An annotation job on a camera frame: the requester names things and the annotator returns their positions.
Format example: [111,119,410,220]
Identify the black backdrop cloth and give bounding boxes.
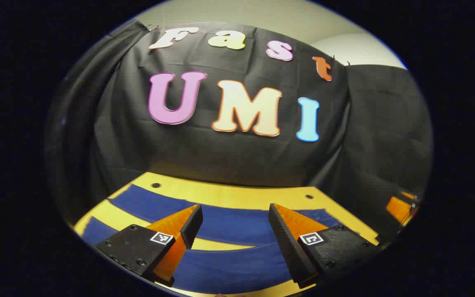
[45,19,433,245]

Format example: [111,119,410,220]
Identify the blue jeans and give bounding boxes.
[82,184,343,294]

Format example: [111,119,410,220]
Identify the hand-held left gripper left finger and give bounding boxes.
[94,204,204,288]

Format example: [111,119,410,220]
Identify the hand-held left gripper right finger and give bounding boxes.
[268,203,381,289]

